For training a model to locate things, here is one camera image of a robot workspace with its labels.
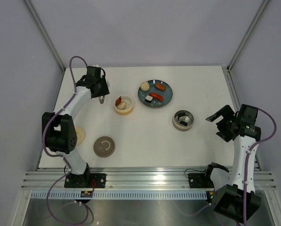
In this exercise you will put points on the blue ceramic plate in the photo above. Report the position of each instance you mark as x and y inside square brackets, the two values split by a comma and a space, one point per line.
[167, 94]

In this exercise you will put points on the small black white sushi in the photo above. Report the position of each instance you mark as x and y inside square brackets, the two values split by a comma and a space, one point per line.
[148, 99]

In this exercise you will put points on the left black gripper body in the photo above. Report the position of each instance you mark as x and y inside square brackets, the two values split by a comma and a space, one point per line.
[102, 88]

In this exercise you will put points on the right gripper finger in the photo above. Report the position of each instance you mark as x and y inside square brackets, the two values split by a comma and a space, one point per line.
[225, 112]
[226, 136]

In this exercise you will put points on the white slotted cable duct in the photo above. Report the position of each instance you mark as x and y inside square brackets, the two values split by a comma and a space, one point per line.
[121, 195]

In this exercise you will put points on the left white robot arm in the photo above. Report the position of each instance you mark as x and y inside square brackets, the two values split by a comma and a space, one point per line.
[59, 137]

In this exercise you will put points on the right aluminium frame post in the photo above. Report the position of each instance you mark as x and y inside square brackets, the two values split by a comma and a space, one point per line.
[252, 26]

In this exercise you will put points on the left aluminium frame post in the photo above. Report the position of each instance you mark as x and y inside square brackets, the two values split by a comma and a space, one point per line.
[40, 26]

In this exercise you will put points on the brown roasted meat piece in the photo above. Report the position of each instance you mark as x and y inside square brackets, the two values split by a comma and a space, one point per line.
[160, 86]

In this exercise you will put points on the red sausage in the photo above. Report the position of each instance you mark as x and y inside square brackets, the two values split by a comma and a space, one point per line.
[156, 96]
[118, 101]

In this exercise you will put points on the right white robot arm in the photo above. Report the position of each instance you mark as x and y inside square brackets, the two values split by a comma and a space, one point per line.
[234, 191]

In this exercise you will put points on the grey lunch box lid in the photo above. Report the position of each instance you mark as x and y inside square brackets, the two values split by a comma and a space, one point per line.
[104, 147]

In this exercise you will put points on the aluminium frame post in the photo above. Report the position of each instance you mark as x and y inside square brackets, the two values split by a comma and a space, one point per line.
[252, 26]
[40, 26]

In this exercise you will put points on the yellow lunch box lid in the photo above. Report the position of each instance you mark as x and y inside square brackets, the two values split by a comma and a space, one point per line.
[80, 133]

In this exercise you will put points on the aluminium front rail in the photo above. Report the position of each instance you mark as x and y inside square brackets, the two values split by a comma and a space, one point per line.
[117, 178]

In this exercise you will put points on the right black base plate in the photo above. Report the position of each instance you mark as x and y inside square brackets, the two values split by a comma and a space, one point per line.
[198, 178]

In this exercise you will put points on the white steamed bun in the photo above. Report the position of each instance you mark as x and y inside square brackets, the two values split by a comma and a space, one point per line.
[122, 106]
[145, 86]

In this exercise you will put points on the grey steel lunch box container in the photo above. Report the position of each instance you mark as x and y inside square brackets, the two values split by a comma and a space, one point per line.
[183, 120]

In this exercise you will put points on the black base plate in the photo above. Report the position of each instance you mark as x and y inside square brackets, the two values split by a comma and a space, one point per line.
[198, 178]
[93, 180]

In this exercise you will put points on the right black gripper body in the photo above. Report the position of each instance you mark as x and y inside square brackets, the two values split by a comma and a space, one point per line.
[234, 119]

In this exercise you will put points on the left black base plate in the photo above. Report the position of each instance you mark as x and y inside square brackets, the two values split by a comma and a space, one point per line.
[93, 180]

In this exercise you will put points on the yellow lunch box container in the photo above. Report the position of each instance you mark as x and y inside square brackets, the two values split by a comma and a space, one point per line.
[129, 108]

